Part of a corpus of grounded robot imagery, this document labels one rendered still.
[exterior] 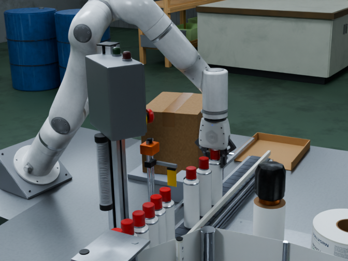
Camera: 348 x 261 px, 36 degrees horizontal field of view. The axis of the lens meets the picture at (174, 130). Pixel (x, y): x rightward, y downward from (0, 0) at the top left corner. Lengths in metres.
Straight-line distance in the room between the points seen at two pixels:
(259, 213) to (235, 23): 6.11
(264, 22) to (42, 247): 5.84
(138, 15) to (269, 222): 0.71
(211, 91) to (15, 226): 0.83
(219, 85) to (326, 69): 5.40
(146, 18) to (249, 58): 5.86
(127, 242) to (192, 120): 1.00
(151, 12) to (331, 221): 0.79
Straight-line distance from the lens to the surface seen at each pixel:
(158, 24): 1.67
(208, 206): 1.82
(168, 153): 2.19
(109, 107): 1.33
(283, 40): 7.24
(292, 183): 2.23
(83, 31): 1.68
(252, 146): 2.59
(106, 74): 1.31
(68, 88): 1.88
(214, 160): 1.84
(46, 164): 2.16
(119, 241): 1.20
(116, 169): 1.55
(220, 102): 1.75
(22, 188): 2.18
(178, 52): 1.69
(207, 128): 1.80
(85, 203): 2.08
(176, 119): 2.13
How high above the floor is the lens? 1.75
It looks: 19 degrees down
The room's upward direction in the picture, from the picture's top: 1 degrees counter-clockwise
